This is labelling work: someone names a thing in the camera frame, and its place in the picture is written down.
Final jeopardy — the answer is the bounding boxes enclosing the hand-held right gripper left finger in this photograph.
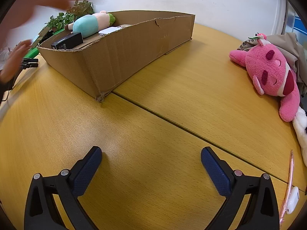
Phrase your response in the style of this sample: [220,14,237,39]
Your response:
[24,146,103,230]

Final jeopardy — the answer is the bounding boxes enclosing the white plush toy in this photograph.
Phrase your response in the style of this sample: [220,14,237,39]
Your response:
[291,107,307,168]

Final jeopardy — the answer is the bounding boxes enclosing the pale grey phone stand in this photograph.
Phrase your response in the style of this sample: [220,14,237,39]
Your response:
[98,27,125,38]

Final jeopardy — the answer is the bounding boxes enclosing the black cable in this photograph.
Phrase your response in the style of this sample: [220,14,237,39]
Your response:
[1,68,22,102]

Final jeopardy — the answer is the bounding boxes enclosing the brown cardboard box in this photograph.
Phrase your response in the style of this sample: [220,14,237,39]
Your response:
[37,11,196,102]

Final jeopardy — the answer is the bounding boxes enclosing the person's left hand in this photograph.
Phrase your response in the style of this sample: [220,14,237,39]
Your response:
[0,39,33,83]

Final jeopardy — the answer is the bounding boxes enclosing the green ledge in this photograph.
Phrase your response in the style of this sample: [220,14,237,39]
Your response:
[28,47,42,58]

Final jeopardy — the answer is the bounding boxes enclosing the white earbud case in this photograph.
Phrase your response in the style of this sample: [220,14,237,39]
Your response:
[285,186,300,214]

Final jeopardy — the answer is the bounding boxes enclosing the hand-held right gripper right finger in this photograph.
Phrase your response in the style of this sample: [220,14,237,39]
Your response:
[201,147,281,230]

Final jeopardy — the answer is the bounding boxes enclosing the person's left forearm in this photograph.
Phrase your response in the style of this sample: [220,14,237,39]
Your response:
[0,75,9,103]

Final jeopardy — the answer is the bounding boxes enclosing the teal and pink plush toy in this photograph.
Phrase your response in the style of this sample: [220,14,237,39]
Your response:
[65,11,116,38]

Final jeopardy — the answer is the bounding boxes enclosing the wooden desktop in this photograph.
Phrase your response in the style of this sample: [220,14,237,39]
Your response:
[0,23,307,230]

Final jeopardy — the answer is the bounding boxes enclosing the black product box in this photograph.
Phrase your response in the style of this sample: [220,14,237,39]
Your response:
[51,32,83,50]

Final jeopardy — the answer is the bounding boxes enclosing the blue striped glass partition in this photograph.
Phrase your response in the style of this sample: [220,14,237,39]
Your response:
[285,0,307,39]

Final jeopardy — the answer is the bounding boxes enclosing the small brown carton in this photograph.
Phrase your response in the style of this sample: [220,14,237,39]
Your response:
[36,27,52,46]

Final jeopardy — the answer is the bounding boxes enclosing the beige cloth bag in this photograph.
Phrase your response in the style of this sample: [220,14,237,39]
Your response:
[240,32,307,89]

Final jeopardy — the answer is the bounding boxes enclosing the black glasses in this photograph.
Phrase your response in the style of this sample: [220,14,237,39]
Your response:
[21,58,39,69]

